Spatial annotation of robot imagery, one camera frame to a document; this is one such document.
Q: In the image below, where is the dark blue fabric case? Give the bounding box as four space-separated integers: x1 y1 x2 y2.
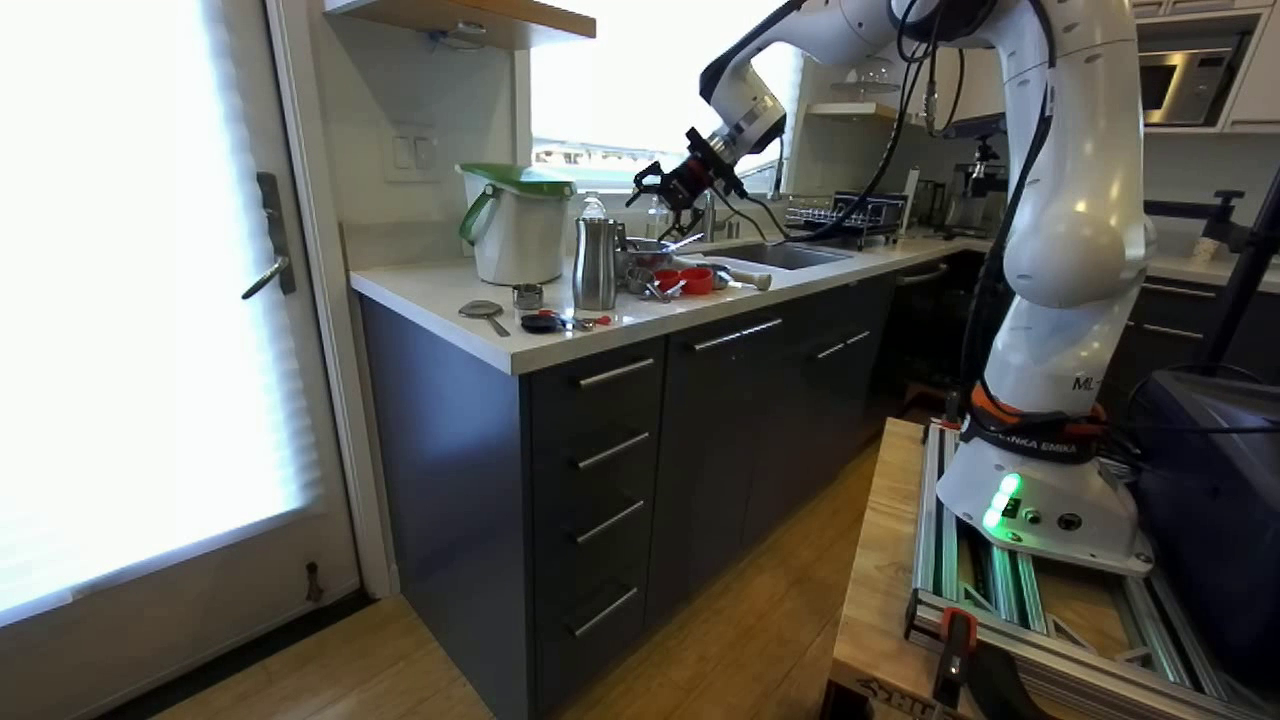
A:
1132 369 1280 695

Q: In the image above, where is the silver drawer handle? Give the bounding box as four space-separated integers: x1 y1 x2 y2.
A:
571 584 642 641
571 495 647 546
575 353 658 393
575 429 656 472

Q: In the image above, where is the silver metal utensil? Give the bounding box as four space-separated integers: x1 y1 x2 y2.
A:
711 260 777 296

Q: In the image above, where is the dark grey sink cabinet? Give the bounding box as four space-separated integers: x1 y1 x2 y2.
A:
353 230 976 720

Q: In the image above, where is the thick wooden cart top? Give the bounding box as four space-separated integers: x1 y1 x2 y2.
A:
822 414 962 720

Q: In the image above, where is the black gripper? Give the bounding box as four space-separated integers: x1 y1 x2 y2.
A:
622 123 738 249

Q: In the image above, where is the wooden wall shelf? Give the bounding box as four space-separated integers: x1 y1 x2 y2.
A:
320 0 600 53

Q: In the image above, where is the small round metal strainer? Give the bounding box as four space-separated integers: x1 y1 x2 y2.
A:
454 296 516 338

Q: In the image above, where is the white bin green lid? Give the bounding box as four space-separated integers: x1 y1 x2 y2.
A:
454 161 581 291

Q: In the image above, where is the white wall outlet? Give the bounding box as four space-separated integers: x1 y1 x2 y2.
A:
383 123 445 184

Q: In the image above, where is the stainless steel sink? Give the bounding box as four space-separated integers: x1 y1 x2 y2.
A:
703 234 854 270

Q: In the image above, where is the black dish rack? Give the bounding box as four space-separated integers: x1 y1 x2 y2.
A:
813 190 911 252

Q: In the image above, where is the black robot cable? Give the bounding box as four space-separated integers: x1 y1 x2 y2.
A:
794 0 970 245

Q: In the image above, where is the long silver door handle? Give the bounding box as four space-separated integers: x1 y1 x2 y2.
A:
691 314 787 356

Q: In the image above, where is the aluminium profile frame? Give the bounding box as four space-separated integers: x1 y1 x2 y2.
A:
905 422 1280 720

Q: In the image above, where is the dark metal door lever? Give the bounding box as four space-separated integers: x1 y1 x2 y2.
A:
241 172 300 302

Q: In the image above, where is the silver metal cup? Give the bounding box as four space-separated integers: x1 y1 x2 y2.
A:
571 216 630 314

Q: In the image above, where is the red kitchen tool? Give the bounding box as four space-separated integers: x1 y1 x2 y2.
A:
647 260 724 302

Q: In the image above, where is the red black clamp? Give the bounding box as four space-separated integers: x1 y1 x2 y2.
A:
931 609 979 712

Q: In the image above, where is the white glass door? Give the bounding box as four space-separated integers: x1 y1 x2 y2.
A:
0 0 369 720

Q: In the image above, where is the silver metal bowl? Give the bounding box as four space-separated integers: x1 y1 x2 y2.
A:
617 234 679 270

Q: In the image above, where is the stainless steel microwave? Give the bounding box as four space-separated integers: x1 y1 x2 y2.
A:
1135 14 1254 133

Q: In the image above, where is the black tripod stand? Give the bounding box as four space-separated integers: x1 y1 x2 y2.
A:
1151 184 1280 377

